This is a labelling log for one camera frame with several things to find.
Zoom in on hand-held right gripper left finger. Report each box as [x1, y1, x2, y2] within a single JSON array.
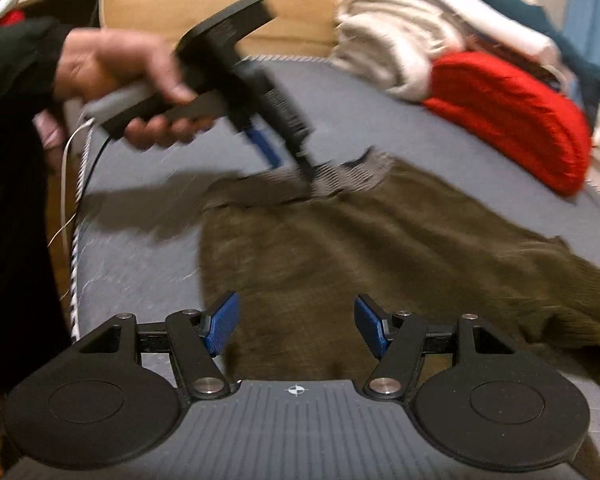
[[72, 291, 241, 402]]

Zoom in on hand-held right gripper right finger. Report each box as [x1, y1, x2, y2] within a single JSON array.
[[354, 295, 518, 402]]

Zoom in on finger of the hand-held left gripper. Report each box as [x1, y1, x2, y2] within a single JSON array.
[[245, 126, 285, 170], [279, 130, 323, 197]]

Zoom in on olive corduroy pants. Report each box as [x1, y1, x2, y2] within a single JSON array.
[[199, 146, 600, 480]]

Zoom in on person's left forearm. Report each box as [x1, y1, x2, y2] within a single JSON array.
[[0, 16, 75, 128]]

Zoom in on person's left hand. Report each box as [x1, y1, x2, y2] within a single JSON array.
[[54, 27, 217, 152]]

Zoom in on grey quilted mattress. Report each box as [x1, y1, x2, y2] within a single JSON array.
[[70, 52, 600, 480]]

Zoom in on tan wooden board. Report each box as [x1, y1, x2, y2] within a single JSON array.
[[99, 0, 397, 60]]

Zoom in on white fluffy blanket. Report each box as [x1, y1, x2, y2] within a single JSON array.
[[332, 0, 467, 104]]

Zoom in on red folded blanket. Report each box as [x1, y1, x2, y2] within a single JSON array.
[[422, 51, 594, 197]]

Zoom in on person's dark clothing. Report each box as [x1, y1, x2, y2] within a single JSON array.
[[0, 102, 78, 393]]

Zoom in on white folded cloth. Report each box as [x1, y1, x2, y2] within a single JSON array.
[[426, 0, 562, 62]]

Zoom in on dark teal cloth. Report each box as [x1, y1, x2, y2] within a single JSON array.
[[390, 0, 600, 128]]

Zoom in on black cable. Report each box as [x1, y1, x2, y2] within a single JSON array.
[[66, 130, 112, 233]]

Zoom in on white cable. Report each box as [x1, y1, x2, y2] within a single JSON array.
[[46, 116, 99, 250]]

